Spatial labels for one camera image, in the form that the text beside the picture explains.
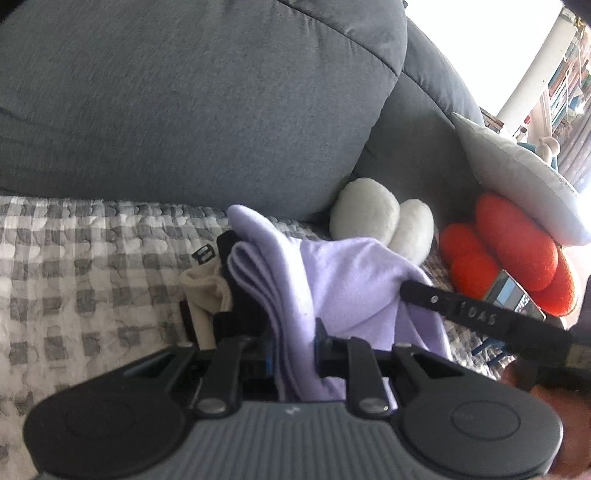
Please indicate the folded cream garment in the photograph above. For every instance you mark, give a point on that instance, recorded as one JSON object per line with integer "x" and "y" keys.
{"x": 203, "y": 286}

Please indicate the white plush toy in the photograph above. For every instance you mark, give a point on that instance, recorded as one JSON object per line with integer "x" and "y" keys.
{"x": 369, "y": 212}

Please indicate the smartphone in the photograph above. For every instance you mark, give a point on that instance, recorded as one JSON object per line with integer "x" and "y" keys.
{"x": 508, "y": 293}

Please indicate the purple pants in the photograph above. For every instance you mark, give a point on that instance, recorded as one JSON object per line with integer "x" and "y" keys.
{"x": 351, "y": 277}

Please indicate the bookshelf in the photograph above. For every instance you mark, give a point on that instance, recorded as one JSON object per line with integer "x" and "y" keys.
{"x": 568, "y": 92}

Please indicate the person's right hand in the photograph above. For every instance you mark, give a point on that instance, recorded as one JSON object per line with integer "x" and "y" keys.
{"x": 575, "y": 424}

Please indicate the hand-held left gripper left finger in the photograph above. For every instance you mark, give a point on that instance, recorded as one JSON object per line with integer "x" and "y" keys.
{"x": 268, "y": 360}

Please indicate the small rabbit plush toy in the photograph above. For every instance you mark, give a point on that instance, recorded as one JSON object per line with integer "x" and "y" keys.
{"x": 549, "y": 147}

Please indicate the white pillow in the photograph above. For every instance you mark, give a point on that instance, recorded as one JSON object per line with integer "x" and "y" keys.
{"x": 517, "y": 170}

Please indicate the orange knitted cushion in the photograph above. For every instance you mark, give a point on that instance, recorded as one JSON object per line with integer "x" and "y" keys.
{"x": 517, "y": 244}

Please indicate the blue phone stand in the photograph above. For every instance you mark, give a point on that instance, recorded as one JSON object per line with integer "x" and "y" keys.
{"x": 491, "y": 347}

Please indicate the grey sofa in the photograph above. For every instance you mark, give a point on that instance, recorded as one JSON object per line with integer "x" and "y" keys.
{"x": 184, "y": 92}

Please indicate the dark folded garment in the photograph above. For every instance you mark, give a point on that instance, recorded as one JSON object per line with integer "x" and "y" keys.
{"x": 244, "y": 309}

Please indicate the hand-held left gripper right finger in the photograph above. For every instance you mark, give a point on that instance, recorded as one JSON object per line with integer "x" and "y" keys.
{"x": 321, "y": 346}

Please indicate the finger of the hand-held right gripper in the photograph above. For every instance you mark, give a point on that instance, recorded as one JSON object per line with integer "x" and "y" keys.
{"x": 429, "y": 299}

